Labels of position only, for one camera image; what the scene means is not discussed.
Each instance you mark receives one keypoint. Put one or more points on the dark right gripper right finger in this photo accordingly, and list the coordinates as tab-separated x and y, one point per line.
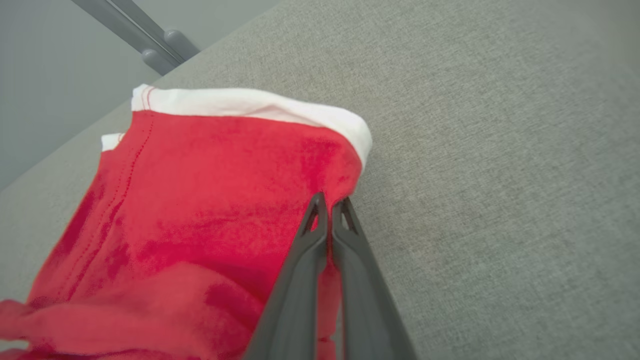
365	310

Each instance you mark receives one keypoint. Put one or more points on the red shorts white hem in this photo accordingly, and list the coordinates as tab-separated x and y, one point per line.
200	200

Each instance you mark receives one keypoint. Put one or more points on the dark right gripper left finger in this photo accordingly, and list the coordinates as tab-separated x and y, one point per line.
295	300

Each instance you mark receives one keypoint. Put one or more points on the grey round post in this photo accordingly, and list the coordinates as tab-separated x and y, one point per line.
182	44
157	62

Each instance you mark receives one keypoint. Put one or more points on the grey metal rail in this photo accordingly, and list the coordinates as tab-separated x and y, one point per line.
115	20

